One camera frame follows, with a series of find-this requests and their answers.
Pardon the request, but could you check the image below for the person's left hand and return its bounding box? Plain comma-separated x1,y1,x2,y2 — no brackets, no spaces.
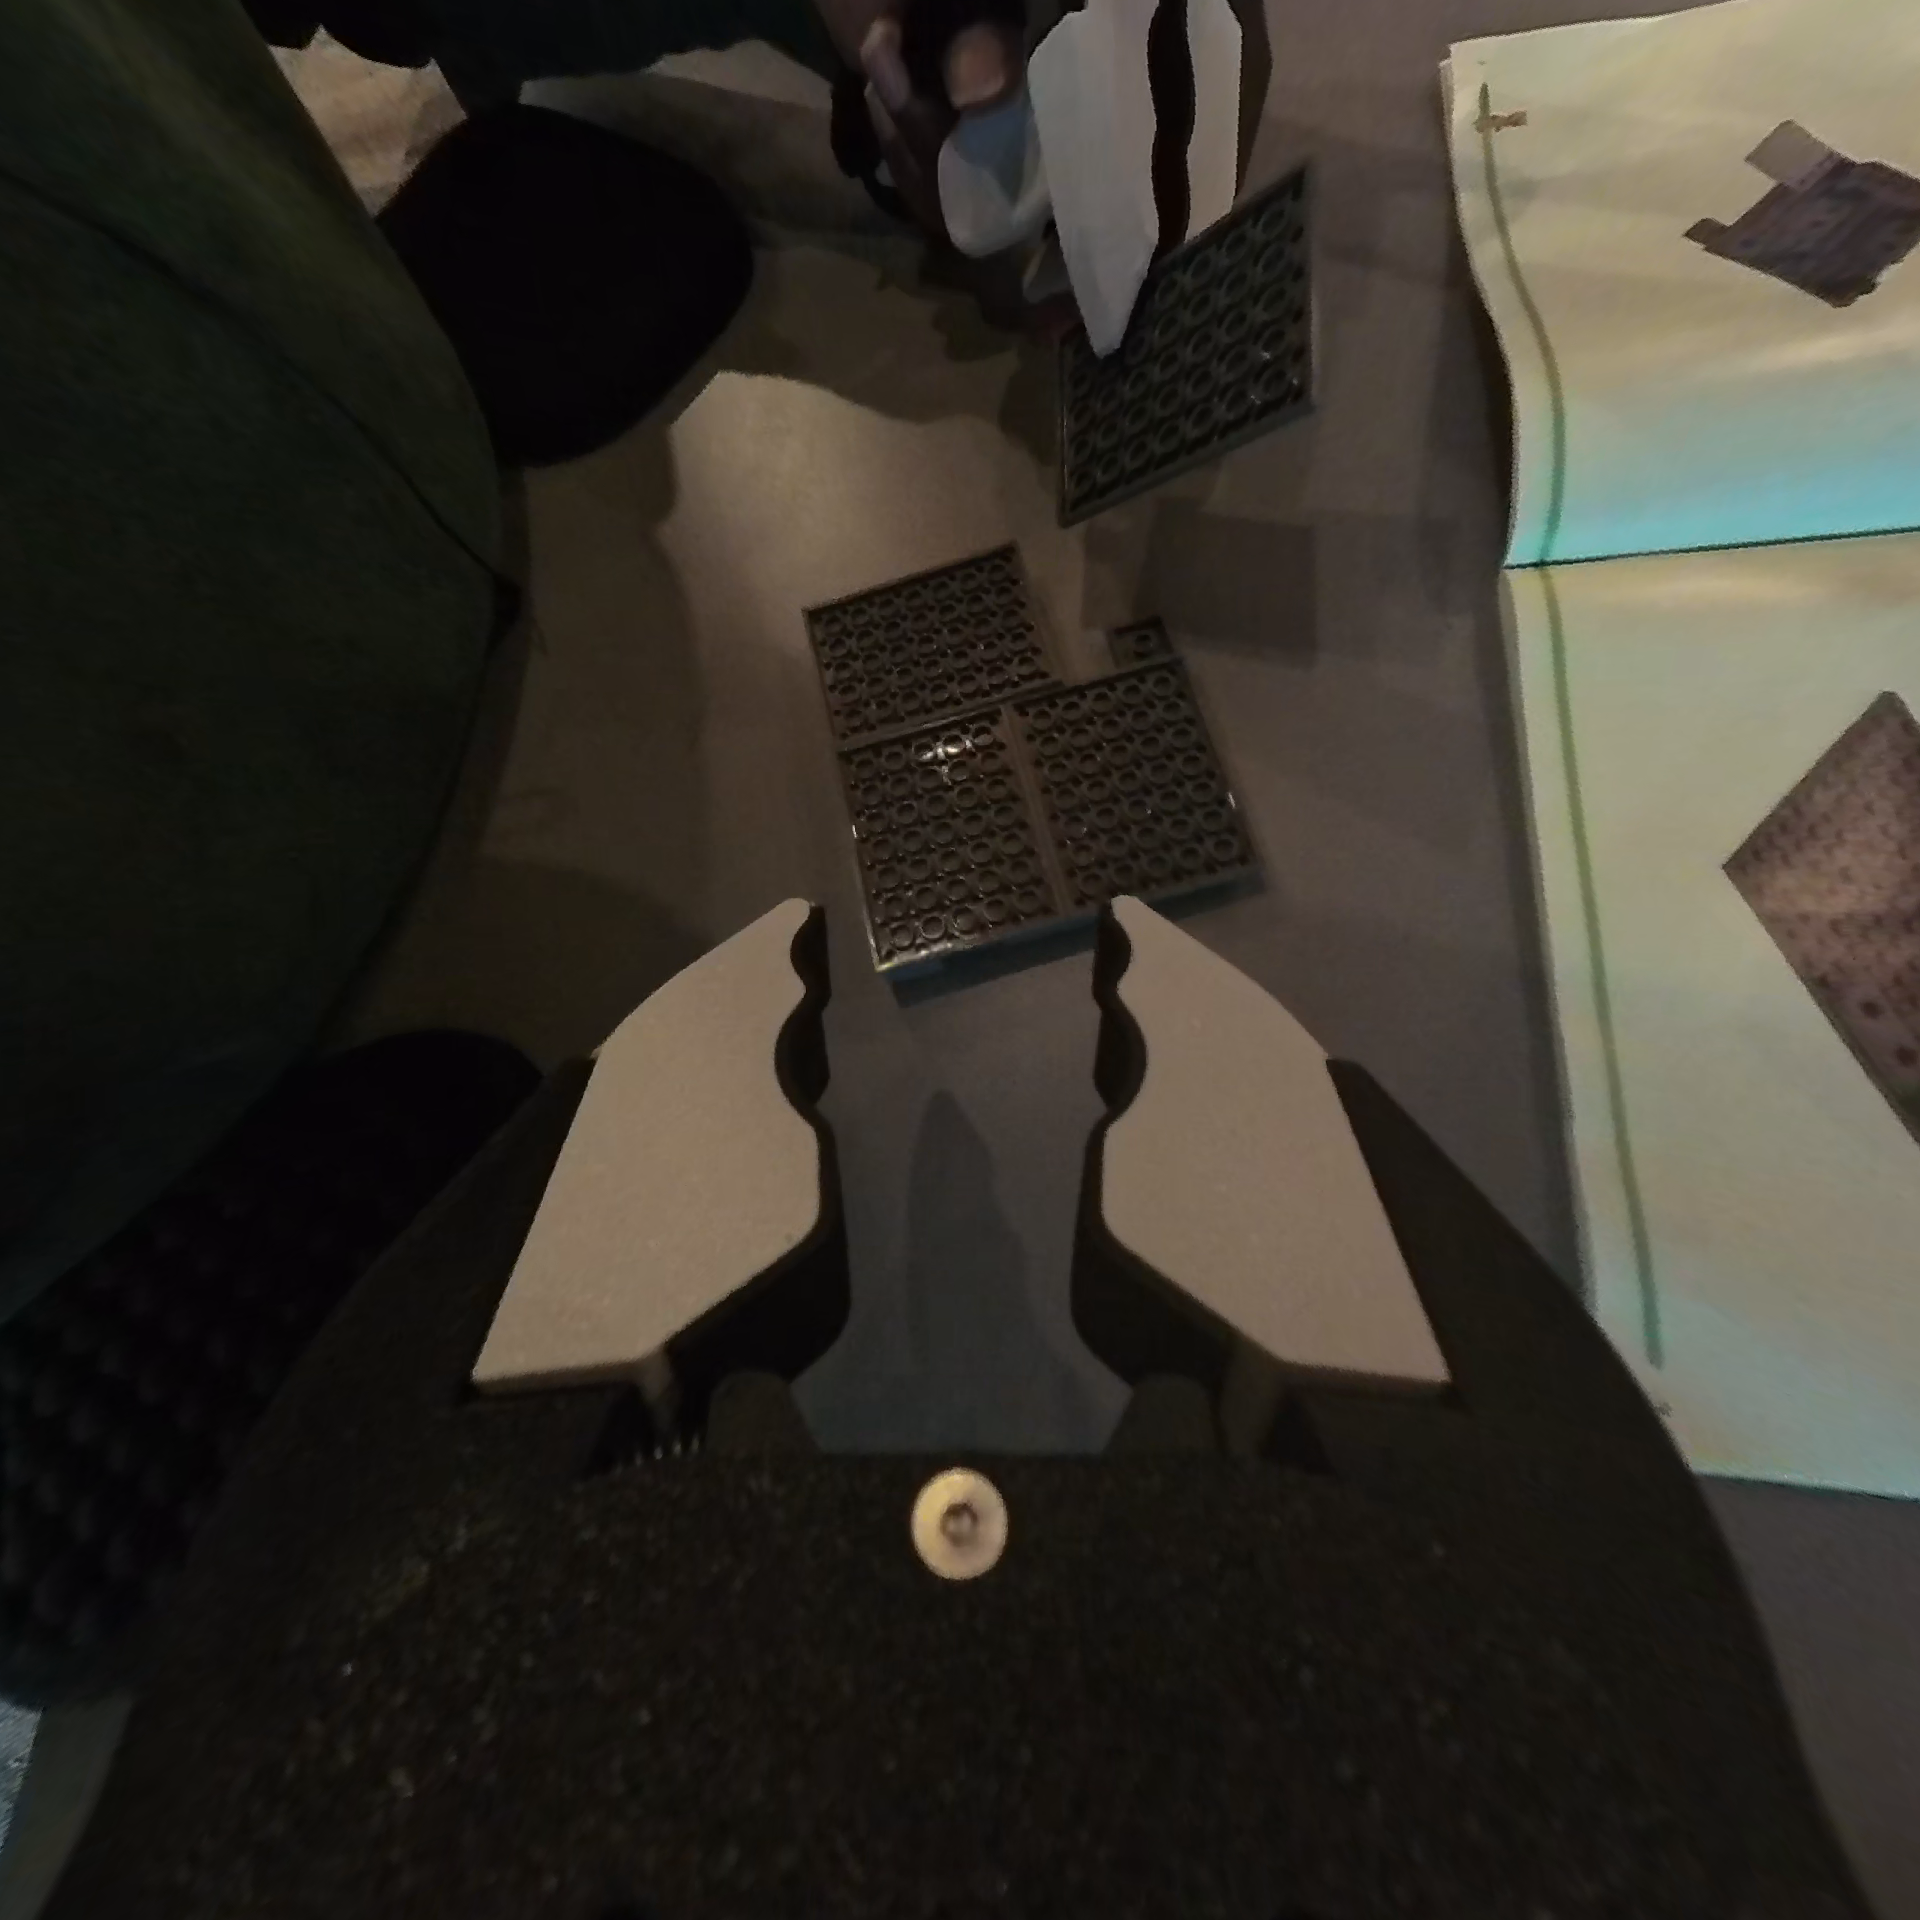
859,4,1019,111

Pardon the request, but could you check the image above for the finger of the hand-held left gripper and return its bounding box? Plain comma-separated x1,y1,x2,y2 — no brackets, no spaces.
1181,0,1273,241
1026,0,1169,361

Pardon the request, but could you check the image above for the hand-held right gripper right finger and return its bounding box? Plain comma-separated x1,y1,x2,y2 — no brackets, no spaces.
1073,895,1454,1389

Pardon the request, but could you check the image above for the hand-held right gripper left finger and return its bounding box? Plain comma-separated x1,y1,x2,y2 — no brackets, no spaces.
471,900,849,1397

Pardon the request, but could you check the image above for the grey studded toy plate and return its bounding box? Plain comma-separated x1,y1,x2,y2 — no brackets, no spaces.
1053,162,1321,530

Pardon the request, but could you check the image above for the dark green sweatshirt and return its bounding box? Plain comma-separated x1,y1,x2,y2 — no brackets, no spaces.
0,0,518,1321

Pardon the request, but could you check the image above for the grey toy brick plate assembly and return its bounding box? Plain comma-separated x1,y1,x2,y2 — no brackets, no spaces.
803,544,1265,998

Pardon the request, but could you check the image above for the instruction booklet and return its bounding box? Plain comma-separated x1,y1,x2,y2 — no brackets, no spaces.
1439,0,1920,1502

